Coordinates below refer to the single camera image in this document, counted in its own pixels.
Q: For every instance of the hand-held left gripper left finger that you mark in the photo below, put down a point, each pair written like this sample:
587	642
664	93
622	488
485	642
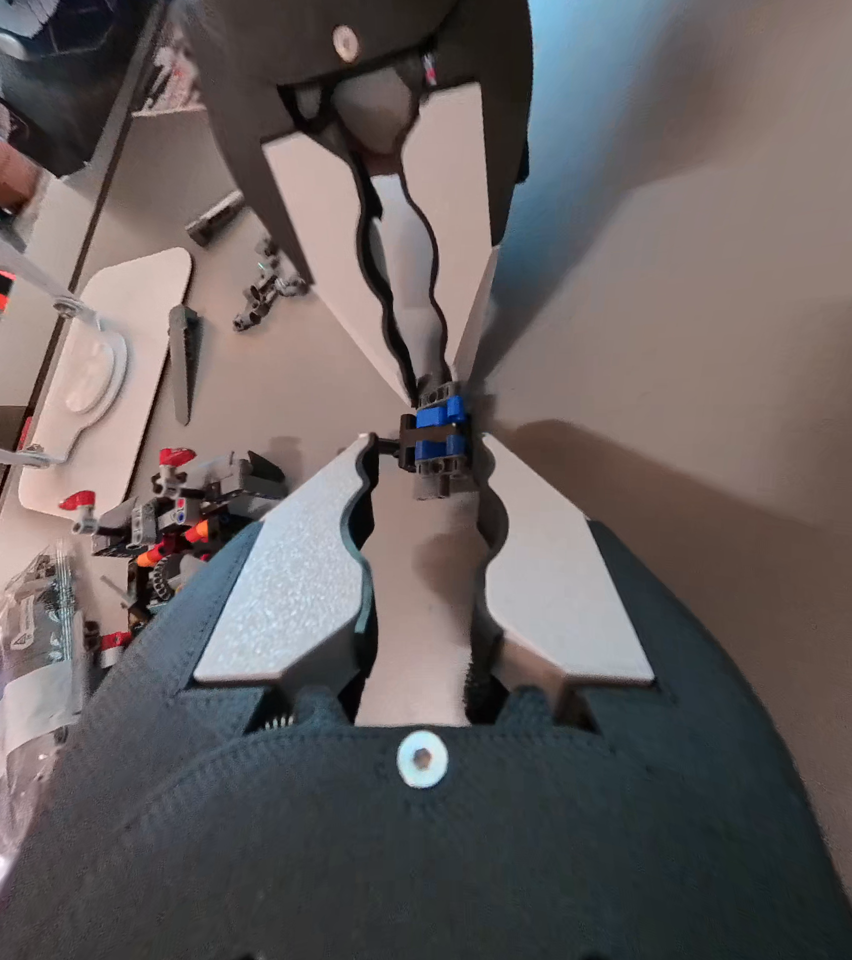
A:
283	592

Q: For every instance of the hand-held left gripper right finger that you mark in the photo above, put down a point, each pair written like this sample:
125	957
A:
557	600

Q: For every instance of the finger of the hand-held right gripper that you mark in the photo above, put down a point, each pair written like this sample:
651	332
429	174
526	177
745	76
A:
332	240
460	187

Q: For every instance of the blue black lego assembly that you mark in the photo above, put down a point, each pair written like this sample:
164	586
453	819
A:
437	439

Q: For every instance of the small grey lego connector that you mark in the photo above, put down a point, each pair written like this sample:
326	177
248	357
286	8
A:
268	251

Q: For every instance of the dark grey lego connector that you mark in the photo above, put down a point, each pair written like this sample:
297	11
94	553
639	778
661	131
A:
261	296

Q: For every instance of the black lego beam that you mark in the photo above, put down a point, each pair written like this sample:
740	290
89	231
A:
214	219

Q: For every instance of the partly built grey lego model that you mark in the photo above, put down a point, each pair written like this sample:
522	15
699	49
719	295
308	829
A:
186	517

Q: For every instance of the long grey lego panel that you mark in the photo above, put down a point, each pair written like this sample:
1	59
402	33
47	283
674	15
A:
184	352

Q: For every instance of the white board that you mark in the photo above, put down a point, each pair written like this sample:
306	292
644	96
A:
145	315

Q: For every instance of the clear plastic bag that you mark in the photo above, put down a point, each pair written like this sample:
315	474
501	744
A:
13	660

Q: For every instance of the round white disc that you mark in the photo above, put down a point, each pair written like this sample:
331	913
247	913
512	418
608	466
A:
88	382

